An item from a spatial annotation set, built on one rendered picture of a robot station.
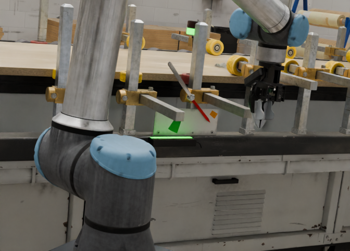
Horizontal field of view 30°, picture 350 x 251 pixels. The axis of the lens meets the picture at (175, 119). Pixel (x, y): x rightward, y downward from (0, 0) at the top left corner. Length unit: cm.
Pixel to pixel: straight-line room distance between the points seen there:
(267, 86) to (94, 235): 80
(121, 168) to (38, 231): 121
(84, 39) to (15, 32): 797
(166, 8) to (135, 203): 900
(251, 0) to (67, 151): 60
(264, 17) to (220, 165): 92
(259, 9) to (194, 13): 891
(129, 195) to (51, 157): 25
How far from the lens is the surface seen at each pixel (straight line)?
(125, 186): 141
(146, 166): 142
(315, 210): 319
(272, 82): 201
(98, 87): 154
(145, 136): 230
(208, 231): 289
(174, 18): 1045
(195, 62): 235
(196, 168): 248
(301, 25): 183
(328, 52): 411
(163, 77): 248
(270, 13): 175
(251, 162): 260
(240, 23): 191
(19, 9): 949
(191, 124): 238
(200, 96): 237
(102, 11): 153
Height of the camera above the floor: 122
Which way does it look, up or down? 11 degrees down
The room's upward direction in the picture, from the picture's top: 6 degrees clockwise
